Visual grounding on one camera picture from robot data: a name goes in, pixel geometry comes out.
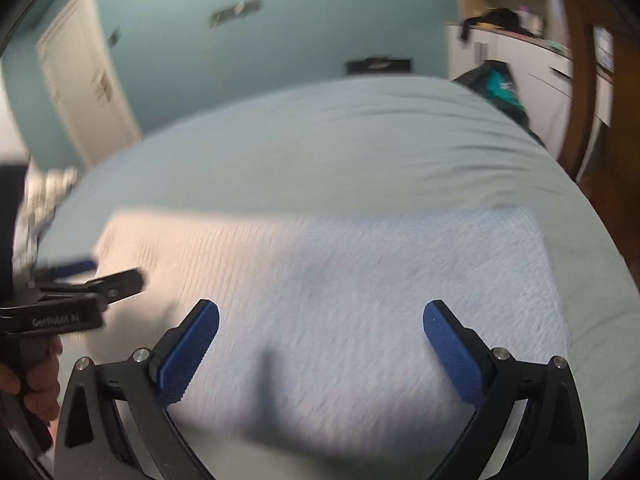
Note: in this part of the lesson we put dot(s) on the white and blue knit sweater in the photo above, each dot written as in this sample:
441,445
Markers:
350,270

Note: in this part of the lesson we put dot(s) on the bed with light green sheet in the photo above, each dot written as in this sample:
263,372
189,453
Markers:
325,150

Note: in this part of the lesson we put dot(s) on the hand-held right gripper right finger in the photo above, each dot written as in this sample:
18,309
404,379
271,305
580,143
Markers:
450,355

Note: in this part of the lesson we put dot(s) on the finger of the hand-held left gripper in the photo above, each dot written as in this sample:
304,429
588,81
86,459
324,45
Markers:
75,267
115,285

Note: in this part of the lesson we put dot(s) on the person's left hand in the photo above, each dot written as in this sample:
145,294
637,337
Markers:
47,385

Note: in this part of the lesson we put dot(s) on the brown wooden door frame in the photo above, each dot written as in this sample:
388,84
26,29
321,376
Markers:
575,85

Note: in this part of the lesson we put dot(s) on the black wall box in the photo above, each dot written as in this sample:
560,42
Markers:
380,65

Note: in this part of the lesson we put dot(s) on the dark clothes pile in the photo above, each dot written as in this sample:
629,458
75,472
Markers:
492,20

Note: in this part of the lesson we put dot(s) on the white door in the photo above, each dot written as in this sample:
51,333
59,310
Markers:
85,80

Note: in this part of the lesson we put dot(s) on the grey light switch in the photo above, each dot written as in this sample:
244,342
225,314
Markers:
114,37

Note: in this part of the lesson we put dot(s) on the white cabinet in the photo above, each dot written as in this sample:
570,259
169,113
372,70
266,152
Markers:
540,65

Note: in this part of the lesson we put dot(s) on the black and teal bag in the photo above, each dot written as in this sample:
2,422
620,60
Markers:
500,90

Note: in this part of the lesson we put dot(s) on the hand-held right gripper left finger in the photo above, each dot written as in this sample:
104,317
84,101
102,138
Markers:
190,350

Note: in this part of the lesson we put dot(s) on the white braided blanket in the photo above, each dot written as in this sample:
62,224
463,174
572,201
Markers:
42,210

